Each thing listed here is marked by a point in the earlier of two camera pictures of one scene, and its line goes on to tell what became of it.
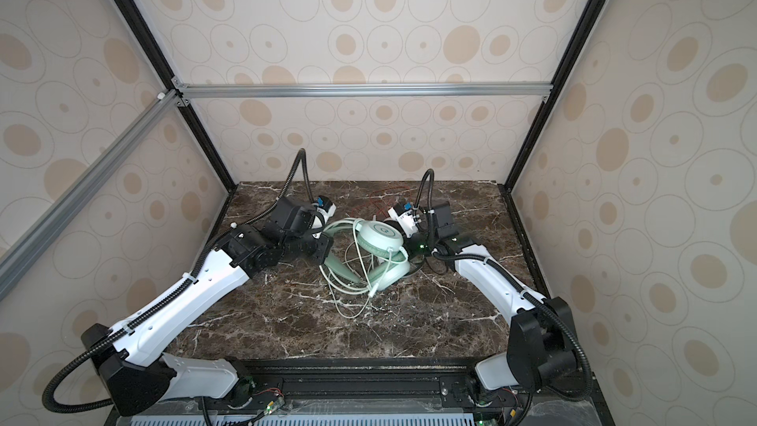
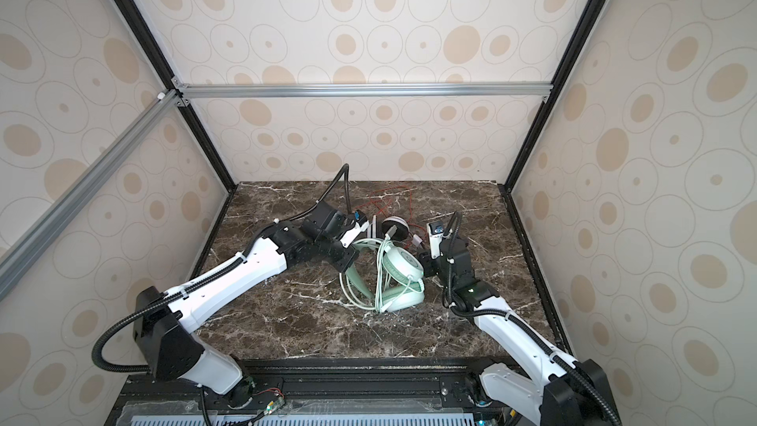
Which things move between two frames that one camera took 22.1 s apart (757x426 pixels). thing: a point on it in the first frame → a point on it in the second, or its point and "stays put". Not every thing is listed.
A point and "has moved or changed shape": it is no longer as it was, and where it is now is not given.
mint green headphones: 380,240 has moved or changed shape
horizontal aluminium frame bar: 501,91 stays put
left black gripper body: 304,244 → 333,250
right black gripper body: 420,245 → 435,268
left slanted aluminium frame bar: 31,245 stays put
